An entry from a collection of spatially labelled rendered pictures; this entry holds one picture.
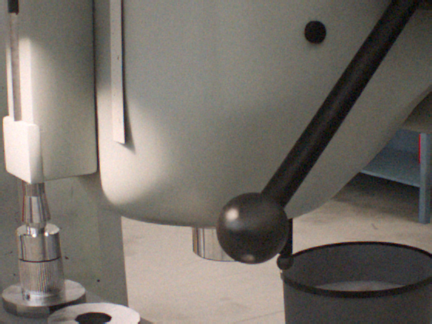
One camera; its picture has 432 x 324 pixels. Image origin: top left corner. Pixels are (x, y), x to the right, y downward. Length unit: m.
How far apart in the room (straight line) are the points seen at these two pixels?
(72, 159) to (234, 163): 0.08
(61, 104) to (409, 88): 0.18
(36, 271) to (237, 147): 0.52
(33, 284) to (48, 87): 0.49
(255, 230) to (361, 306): 2.05
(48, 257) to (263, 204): 0.55
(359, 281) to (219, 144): 2.44
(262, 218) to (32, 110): 0.13
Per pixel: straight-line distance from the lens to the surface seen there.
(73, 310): 0.88
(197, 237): 0.52
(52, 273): 0.92
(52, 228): 0.92
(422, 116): 0.54
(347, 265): 2.85
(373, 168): 5.83
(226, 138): 0.42
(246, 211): 0.37
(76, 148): 0.45
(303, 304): 2.49
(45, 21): 0.44
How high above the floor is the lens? 1.43
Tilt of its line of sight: 11 degrees down
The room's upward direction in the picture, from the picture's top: 2 degrees counter-clockwise
